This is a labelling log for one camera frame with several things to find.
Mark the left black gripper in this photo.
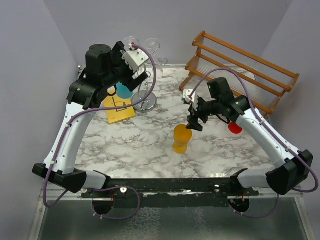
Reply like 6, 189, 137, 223
102, 42, 148, 91

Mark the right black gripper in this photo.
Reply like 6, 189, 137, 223
186, 96, 222, 131

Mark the blue plastic wine glass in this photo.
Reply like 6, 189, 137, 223
116, 82, 133, 99

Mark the yellow plastic wine glass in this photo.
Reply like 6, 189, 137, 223
172, 124, 193, 154

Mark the red plastic wine glass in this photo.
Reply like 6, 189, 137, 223
228, 122, 243, 135

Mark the clear wine glass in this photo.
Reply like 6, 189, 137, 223
122, 36, 140, 51
144, 37, 161, 55

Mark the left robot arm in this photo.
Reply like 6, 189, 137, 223
32, 41, 150, 198

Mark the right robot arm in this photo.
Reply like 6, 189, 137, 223
182, 77, 314, 196

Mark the chrome wine glass rack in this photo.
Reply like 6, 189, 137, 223
131, 37, 168, 114

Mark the wooden shelf rack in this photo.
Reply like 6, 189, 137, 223
179, 31, 300, 117

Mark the yellow book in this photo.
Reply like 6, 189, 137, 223
103, 89, 136, 124

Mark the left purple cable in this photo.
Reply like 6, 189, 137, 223
42, 44, 158, 221

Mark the purple cable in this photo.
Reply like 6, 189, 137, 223
42, 44, 158, 221
191, 67, 315, 220

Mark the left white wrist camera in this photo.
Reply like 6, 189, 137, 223
122, 42, 149, 73

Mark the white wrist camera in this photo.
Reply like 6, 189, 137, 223
182, 89, 199, 111
122, 42, 149, 73

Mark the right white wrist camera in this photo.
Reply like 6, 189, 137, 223
182, 89, 199, 111

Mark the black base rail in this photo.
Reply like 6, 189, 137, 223
81, 176, 259, 208

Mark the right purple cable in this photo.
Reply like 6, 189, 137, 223
191, 67, 315, 220

